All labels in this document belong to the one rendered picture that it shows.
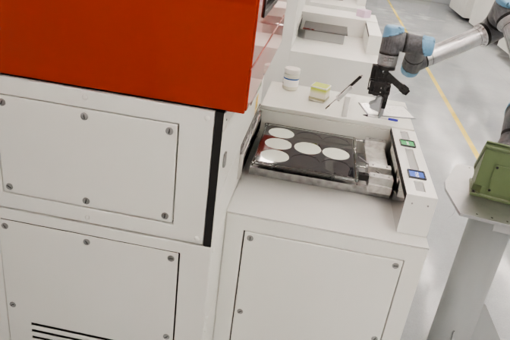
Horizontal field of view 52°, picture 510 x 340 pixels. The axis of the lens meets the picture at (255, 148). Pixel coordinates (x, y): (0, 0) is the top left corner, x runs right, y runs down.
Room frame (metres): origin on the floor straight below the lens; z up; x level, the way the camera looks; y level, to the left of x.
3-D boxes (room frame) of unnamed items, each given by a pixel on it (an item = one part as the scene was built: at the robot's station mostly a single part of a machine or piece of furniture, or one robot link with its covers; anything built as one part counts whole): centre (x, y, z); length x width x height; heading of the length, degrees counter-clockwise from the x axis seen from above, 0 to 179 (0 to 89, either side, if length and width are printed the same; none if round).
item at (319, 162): (1.76, -0.19, 0.90); 0.34 x 0.34 x 0.01; 84
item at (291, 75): (2.25, -0.12, 1.01); 0.07 x 0.07 x 0.10
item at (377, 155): (1.75, -0.46, 0.87); 0.36 x 0.08 x 0.03; 174
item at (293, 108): (2.13, -0.33, 0.89); 0.62 x 0.35 x 0.14; 84
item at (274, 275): (1.83, -0.30, 0.41); 0.97 x 0.64 x 0.82; 174
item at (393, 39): (1.99, -0.47, 1.29); 0.09 x 0.08 x 0.11; 80
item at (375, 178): (1.59, -0.44, 0.89); 0.08 x 0.03 x 0.03; 84
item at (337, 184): (1.63, -0.24, 0.84); 0.50 x 0.02 x 0.03; 84
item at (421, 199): (1.66, -0.55, 0.89); 0.55 x 0.09 x 0.14; 174
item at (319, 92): (2.14, -0.25, 1.00); 0.07 x 0.07 x 0.07; 69
